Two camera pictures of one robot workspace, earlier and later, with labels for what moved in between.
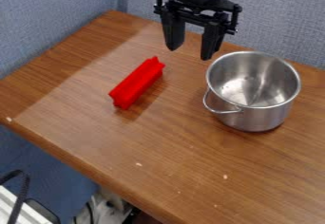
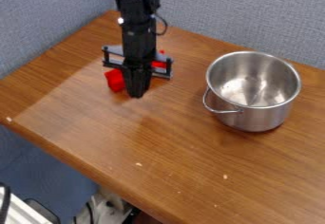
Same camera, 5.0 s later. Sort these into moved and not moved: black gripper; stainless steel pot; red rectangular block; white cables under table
Moved: red rectangular block; black gripper
Not moved: white cables under table; stainless steel pot
